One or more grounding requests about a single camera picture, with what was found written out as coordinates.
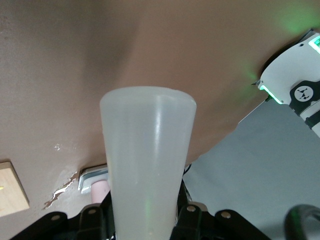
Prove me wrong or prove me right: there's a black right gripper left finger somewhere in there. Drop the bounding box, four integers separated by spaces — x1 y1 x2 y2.
79 192 117 240

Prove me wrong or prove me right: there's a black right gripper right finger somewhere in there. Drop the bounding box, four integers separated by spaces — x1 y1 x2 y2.
172 184 213 240

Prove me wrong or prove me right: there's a translucent squeeze bottle orange cap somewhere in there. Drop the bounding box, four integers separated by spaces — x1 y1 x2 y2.
99 85 198 240

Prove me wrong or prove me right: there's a grey digital kitchen scale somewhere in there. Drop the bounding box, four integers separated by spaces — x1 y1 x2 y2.
78 164 111 195

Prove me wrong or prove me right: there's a wooden cutting board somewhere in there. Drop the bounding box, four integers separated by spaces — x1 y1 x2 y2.
0 161 30 217

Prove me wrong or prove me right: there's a brown table cover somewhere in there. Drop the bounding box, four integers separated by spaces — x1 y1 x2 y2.
0 0 320 218

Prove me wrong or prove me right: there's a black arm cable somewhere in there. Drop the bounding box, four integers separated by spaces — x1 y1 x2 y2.
283 203 320 240

